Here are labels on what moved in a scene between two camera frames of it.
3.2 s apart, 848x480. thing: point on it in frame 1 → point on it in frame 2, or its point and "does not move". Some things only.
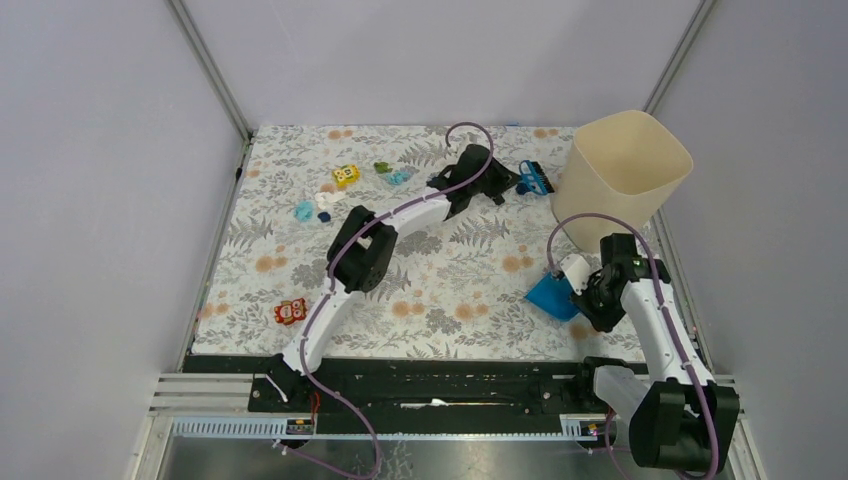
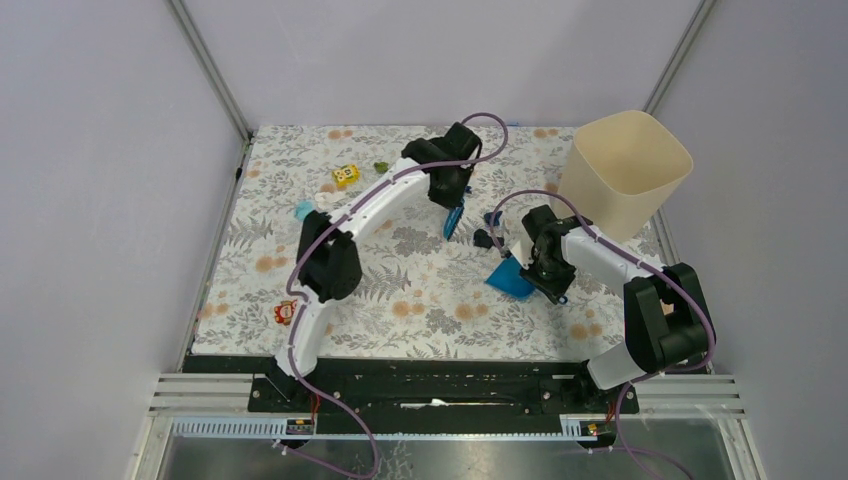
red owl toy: x=290 y=311 does not move
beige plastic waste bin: x=623 y=165 does not move
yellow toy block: x=346 y=174 does not move
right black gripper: x=601 y=322 → x=554 y=290
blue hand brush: x=533 y=179 → x=453 y=217
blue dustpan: x=553 y=296 → x=507 y=280
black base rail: x=442 y=396 does not move
